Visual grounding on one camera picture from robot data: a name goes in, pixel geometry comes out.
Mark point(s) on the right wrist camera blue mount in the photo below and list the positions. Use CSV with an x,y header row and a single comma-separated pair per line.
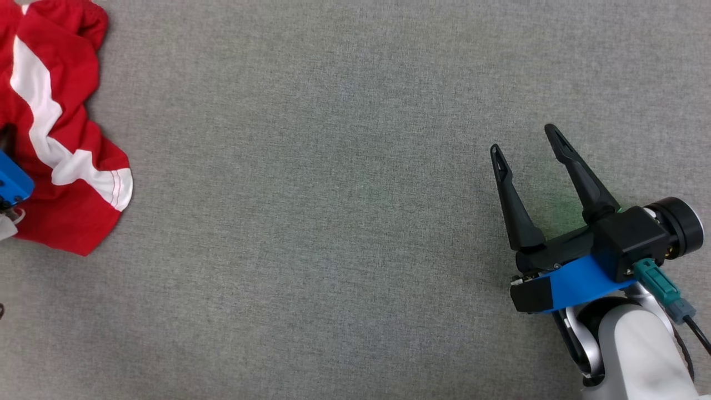
x,y
583,283

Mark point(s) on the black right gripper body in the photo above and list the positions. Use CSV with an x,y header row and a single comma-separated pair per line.
x,y
561,250

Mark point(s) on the wrist camera blue mount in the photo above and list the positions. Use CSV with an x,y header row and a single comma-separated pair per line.
x,y
583,283
11,180

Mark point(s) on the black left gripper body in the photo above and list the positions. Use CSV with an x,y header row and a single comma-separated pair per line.
x,y
5,138

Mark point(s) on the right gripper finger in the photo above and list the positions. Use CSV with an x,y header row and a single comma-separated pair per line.
x,y
516,216
583,183

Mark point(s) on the red shorts with white stripe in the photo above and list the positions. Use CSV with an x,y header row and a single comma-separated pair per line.
x,y
72,83

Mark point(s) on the left wrist camera blue mount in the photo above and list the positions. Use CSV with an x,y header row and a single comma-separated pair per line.
x,y
11,180

